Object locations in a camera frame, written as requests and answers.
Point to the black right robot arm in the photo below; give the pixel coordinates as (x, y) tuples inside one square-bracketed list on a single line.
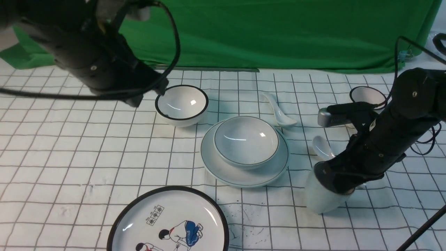
[(418, 104)]

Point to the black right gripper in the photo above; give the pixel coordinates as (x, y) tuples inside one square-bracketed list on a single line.
[(362, 161)]

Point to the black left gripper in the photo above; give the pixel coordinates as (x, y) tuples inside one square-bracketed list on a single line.
[(123, 76)]

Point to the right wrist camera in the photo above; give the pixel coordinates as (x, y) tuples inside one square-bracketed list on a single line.
[(355, 113)]

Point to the green backdrop cloth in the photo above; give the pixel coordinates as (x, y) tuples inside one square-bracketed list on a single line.
[(343, 36)]

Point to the white grid tablecloth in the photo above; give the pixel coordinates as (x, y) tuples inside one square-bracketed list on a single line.
[(68, 168)]

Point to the white ceramic spoon lower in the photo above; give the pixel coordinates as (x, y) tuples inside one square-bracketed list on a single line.
[(322, 148)]

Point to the illustrated black rimmed plate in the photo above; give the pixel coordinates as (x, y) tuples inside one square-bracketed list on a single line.
[(171, 218)]

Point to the pale blue shallow bowl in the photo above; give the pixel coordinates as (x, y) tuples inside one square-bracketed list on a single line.
[(246, 142)]

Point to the pale blue ceramic cup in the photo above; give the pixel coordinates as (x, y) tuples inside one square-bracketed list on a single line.
[(320, 200)]

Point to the white bowl with black rim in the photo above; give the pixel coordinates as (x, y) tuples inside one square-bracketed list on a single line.
[(182, 105)]

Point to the white ceramic spoon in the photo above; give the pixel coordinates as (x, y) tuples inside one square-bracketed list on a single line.
[(322, 148), (281, 118)]

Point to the blue binder clip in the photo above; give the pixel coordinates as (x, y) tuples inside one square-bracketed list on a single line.
[(404, 56)]

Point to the pale blue round plate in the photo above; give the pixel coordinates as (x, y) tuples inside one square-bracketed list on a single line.
[(237, 176)]

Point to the small white black rimmed cup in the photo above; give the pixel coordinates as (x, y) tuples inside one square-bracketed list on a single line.
[(367, 94)]

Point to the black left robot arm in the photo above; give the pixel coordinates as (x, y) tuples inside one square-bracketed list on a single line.
[(90, 49)]

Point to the white ceramic spoon upper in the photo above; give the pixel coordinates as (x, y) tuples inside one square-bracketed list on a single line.
[(281, 118)]

